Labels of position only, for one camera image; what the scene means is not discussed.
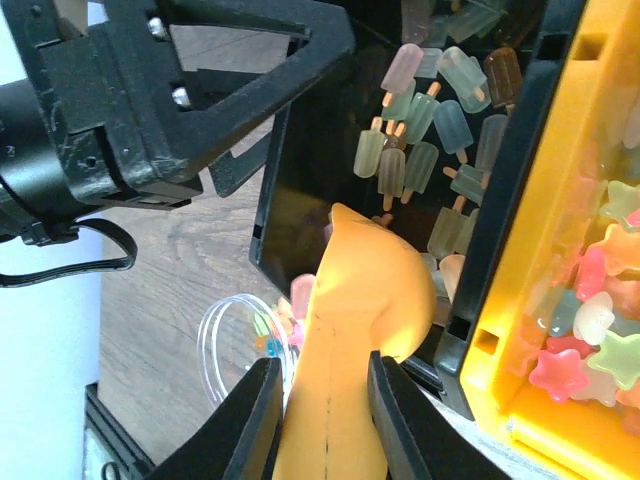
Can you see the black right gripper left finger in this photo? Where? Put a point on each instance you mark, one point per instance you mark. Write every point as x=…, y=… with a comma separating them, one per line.
x=240, y=440

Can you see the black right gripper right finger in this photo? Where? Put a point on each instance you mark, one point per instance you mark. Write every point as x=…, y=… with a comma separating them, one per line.
x=417, y=441

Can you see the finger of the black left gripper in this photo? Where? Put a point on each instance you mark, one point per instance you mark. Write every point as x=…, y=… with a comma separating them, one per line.
x=229, y=173
x=203, y=114

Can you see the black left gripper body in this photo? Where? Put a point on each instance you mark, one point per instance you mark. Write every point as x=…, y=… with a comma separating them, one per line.
x=78, y=130

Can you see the clear plastic cup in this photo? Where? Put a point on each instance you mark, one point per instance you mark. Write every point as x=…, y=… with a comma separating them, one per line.
x=237, y=331

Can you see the black bin with popsicle candies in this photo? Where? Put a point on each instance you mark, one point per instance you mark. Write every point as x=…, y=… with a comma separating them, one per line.
x=310, y=168

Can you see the orange plastic scoop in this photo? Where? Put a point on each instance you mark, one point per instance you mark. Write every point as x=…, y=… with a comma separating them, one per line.
x=373, y=292

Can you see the yellow bin with star candies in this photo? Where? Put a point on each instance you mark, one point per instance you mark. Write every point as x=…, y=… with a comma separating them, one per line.
x=542, y=346

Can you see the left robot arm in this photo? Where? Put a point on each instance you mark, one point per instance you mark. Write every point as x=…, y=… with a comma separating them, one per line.
x=50, y=227

